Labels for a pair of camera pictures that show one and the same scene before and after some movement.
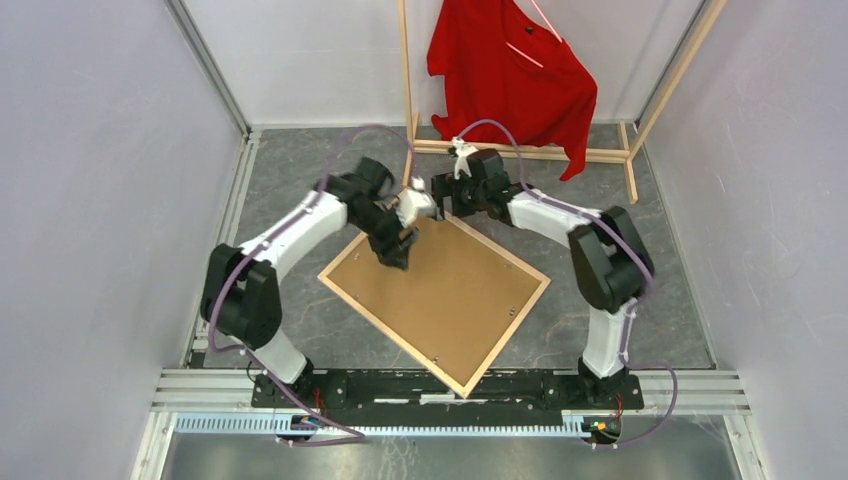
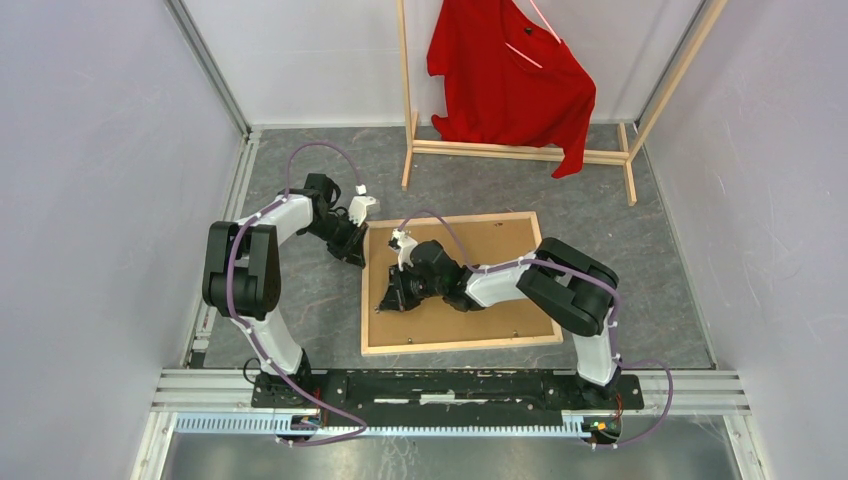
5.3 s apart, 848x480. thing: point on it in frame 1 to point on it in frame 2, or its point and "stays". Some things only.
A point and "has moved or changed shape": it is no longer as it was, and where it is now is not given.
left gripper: [391, 251] to [354, 249]
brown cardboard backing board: [452, 304] has moved or changed shape
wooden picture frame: [453, 308] has moved or changed shape
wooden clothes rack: [412, 143] stays
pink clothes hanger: [515, 49] stays
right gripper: [444, 184] to [396, 298]
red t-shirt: [501, 62] stays
